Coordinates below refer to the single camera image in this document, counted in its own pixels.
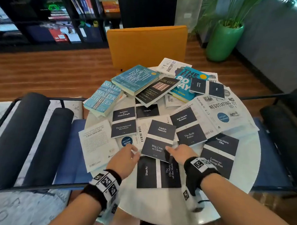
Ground row of shelved books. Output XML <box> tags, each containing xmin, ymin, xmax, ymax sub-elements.
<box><xmin>68</xmin><ymin>0</ymin><xmax>96</xmax><ymax>15</ymax></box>

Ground orange striped boxes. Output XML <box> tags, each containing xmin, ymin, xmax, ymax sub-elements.
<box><xmin>97</xmin><ymin>0</ymin><xmax>121</xmax><ymax>13</ymax></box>

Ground person's right hand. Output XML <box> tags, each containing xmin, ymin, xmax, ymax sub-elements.
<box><xmin>165</xmin><ymin>143</ymin><xmax>200</xmax><ymax>166</ymax></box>

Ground person's left hand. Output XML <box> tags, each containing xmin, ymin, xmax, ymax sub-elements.
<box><xmin>105</xmin><ymin>143</ymin><xmax>141</xmax><ymax>181</ymax></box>

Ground grey patterned rug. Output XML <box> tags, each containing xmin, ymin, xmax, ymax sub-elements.
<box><xmin>0</xmin><ymin>97</ymin><xmax>91</xmax><ymax>225</ymax></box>

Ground red box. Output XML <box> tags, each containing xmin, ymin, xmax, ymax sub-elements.
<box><xmin>48</xmin><ymin>28</ymin><xmax>70</xmax><ymax>43</ymax></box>

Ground white book with gold circle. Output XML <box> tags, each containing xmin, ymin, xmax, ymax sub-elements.
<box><xmin>207</xmin><ymin>72</ymin><xmax>219</xmax><ymax>84</ymax></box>

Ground black book with barcode print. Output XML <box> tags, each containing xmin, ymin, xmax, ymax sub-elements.
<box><xmin>135</xmin><ymin>75</ymin><xmax>181</xmax><ymax>109</ymax></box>

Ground black bookshelf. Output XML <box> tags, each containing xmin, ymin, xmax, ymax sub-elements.
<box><xmin>0</xmin><ymin>0</ymin><xmax>123</xmax><ymax>58</ymax></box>

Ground orange upholstered chair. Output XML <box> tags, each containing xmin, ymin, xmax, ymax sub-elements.
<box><xmin>105</xmin><ymin>23</ymin><xmax>188</xmax><ymax>78</ymax></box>

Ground white book with body sketches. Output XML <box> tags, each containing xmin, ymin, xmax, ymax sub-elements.
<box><xmin>156</xmin><ymin>57</ymin><xmax>193</xmax><ymax>79</ymax></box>

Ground green palm plant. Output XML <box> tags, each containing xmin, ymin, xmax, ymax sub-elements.
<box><xmin>192</xmin><ymin>0</ymin><xmax>297</xmax><ymax>39</ymax></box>

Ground person's left forearm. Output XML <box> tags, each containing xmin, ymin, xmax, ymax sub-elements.
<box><xmin>47</xmin><ymin>191</ymin><xmax>105</xmax><ymax>225</ymax></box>

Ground light blue paperback book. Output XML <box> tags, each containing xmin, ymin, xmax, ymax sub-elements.
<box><xmin>83</xmin><ymin>79</ymin><xmax>128</xmax><ymax>120</ymax></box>

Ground white marker-tagged wrist camera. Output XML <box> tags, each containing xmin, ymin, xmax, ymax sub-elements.
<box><xmin>180</xmin><ymin>185</ymin><xmax>206</xmax><ymax>213</ymax></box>
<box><xmin>96</xmin><ymin>194</ymin><xmax>121</xmax><ymax>225</ymax></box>

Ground teal hardcover book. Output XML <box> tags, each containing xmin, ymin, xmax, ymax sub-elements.
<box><xmin>110</xmin><ymin>64</ymin><xmax>160</xmax><ymax>97</ymax></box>

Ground blue book with yellow dot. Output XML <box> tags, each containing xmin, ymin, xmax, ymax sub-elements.
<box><xmin>169</xmin><ymin>66</ymin><xmax>211</xmax><ymax>104</ymax></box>

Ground black cabinet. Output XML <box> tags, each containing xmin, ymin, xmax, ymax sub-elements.
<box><xmin>115</xmin><ymin>0</ymin><xmax>178</xmax><ymax>31</ymax></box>

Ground black marker-tagged wristband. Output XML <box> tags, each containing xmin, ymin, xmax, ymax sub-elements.
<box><xmin>81</xmin><ymin>168</ymin><xmax>123</xmax><ymax>212</ymax></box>
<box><xmin>183</xmin><ymin>156</ymin><xmax>221</xmax><ymax>198</ymax></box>

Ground black roll-cushion lounge chair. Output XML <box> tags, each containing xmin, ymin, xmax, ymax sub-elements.
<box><xmin>235</xmin><ymin>84</ymin><xmax>297</xmax><ymax>194</ymax></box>
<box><xmin>0</xmin><ymin>91</ymin><xmax>96</xmax><ymax>197</ymax></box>

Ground green plant pot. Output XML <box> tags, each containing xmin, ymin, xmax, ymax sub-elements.
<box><xmin>205</xmin><ymin>20</ymin><xmax>245</xmax><ymax>63</ymax></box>

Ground white marble table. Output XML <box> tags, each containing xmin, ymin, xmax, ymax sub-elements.
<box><xmin>81</xmin><ymin>64</ymin><xmax>264</xmax><ymax>225</ymax></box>

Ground person's right forearm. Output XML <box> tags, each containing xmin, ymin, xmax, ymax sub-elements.
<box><xmin>198</xmin><ymin>172</ymin><xmax>297</xmax><ymax>225</ymax></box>

